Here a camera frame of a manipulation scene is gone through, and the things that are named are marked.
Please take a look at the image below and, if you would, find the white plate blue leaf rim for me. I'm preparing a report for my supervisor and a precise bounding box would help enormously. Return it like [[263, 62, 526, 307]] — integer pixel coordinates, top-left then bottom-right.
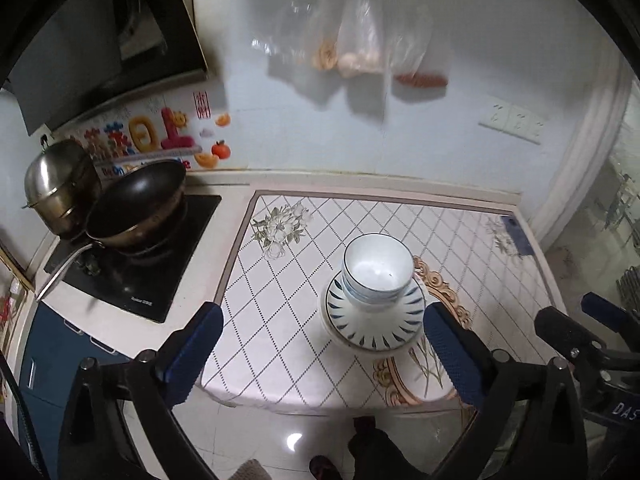
[[324, 271, 428, 351]]

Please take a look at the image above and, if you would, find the white bowl blue rim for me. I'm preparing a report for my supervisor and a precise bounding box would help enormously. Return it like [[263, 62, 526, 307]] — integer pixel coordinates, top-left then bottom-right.
[[342, 233, 413, 308]]

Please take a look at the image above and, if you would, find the frosted glass sliding door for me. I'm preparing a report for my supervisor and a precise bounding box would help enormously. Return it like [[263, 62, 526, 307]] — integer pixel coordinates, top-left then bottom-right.
[[534, 47, 639, 350]]

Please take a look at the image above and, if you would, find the black induction cooktop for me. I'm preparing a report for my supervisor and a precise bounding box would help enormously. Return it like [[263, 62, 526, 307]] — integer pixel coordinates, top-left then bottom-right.
[[64, 195, 221, 323]]

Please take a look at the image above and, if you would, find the blue smartphone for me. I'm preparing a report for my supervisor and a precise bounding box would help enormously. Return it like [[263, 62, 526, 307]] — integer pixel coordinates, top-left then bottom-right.
[[501, 216, 534, 256]]

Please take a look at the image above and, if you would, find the floral diamond pattern table mat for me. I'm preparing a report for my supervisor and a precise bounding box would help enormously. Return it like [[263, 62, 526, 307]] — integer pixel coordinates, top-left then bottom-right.
[[200, 191, 563, 414]]

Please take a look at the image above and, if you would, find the blue lower cabinet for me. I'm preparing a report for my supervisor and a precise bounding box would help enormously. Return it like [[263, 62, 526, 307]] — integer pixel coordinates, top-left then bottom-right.
[[10, 302, 151, 479]]

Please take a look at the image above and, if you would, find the black wok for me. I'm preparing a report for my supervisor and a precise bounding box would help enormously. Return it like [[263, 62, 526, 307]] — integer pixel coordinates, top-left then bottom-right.
[[35, 159, 186, 301]]

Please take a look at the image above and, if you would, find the stainless steel pot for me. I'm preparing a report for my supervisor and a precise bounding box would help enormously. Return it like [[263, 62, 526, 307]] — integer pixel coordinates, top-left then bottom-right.
[[24, 134, 102, 240]]

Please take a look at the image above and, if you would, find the black range hood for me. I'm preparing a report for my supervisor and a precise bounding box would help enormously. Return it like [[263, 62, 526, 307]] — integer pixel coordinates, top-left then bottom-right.
[[1, 0, 208, 133]]

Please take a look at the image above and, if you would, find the plastic bag with red food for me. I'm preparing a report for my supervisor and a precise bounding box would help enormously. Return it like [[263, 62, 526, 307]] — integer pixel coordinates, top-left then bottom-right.
[[386, 0, 451, 90]]

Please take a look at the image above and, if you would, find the plastic bag with orange food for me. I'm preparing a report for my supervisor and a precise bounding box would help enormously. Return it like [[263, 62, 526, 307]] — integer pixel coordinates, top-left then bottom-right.
[[250, 0, 385, 78]]

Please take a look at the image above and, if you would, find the white wall socket right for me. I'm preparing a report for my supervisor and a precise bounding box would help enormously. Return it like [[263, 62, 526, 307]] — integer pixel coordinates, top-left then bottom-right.
[[525, 113, 546, 145]]

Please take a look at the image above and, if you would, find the white wall socket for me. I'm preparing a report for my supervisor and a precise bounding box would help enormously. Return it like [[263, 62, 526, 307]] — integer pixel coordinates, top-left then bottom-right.
[[503, 105, 532, 139], [525, 113, 546, 145], [478, 99, 511, 131]]

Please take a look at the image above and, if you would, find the white wall socket middle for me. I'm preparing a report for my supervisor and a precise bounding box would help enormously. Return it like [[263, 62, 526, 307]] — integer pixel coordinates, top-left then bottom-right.
[[503, 105, 532, 139]]

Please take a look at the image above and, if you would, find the white wall socket left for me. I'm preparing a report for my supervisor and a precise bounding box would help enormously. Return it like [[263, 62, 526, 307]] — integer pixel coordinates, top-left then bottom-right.
[[478, 99, 511, 131]]

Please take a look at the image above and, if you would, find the colourful wall sticker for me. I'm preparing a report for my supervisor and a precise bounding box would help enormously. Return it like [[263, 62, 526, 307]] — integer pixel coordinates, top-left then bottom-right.
[[55, 81, 232, 181]]

